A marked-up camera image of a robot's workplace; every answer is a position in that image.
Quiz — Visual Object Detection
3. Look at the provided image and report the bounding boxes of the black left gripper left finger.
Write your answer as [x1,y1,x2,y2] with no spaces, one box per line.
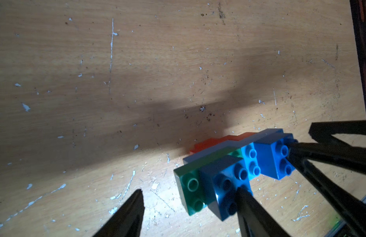
[94,189,145,237]

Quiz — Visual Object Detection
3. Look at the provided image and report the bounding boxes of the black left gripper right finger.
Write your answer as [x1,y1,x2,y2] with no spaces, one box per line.
[235,187,289,237]

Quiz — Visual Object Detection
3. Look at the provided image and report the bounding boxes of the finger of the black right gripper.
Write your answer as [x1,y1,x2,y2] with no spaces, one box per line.
[286,141,366,237]
[308,120,366,146]

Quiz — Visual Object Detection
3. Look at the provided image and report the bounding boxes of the light blue long lego brick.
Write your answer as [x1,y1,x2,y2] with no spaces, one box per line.
[183,128,283,180]

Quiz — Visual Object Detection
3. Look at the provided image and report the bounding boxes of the green long lego brick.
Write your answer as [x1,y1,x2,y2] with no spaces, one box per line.
[174,147,242,216]

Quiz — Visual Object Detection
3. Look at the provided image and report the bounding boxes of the red lego brick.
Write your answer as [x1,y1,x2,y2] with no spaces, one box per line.
[189,132,256,155]

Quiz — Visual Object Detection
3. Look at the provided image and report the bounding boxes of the aluminium front rail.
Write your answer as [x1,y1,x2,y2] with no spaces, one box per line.
[325,191,366,237]

